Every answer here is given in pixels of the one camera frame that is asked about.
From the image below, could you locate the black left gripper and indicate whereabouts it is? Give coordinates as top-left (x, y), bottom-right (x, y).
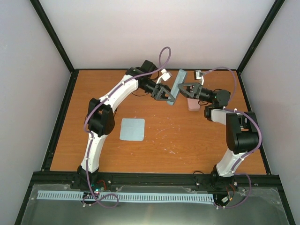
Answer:
top-left (140, 79), bottom-right (177, 102)

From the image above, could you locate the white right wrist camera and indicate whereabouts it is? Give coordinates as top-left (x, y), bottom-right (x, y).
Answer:
top-left (194, 70), bottom-right (204, 86)

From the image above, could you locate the light blue slotted cable duct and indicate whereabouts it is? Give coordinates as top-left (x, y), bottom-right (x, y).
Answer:
top-left (37, 190), bottom-right (214, 204)

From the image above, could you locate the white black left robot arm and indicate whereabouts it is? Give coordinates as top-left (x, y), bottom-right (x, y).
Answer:
top-left (77, 60), bottom-right (175, 189)

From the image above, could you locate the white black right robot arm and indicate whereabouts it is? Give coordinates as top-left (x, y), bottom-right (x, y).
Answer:
top-left (178, 82), bottom-right (262, 185)

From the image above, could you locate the light blue cleaning cloth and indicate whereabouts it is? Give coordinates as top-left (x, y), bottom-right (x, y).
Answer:
top-left (120, 118), bottom-right (145, 141)

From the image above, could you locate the blue grey glasses case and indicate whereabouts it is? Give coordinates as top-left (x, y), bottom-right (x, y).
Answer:
top-left (167, 69), bottom-right (188, 105)

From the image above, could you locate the black aluminium frame rail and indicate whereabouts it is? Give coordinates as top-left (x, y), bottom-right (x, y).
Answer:
top-left (29, 171), bottom-right (283, 193)

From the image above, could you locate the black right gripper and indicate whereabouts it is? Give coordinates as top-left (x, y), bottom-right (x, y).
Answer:
top-left (174, 82), bottom-right (213, 104)

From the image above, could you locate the pink glasses case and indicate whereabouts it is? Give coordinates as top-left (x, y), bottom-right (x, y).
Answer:
top-left (187, 98), bottom-right (201, 112)

